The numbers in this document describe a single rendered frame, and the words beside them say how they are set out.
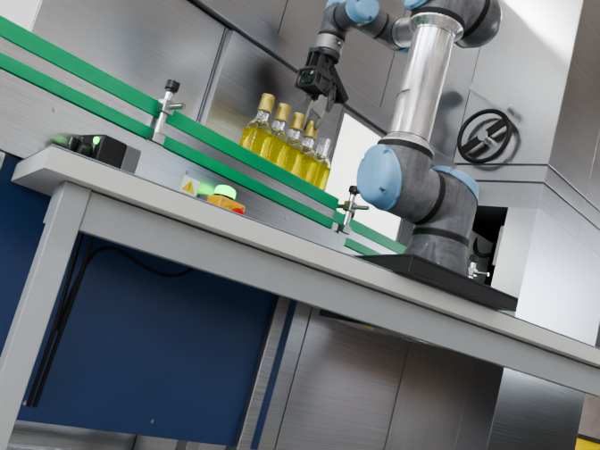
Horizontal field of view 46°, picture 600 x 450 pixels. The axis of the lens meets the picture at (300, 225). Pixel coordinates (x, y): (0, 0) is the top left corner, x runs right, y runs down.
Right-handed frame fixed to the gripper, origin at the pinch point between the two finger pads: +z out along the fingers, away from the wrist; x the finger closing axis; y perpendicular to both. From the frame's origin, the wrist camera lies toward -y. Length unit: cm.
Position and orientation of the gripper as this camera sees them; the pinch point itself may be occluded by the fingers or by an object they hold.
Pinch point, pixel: (312, 126)
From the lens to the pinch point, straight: 192.5
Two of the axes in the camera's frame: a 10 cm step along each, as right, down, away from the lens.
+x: 7.1, 0.6, -7.0
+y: -6.5, -3.0, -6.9
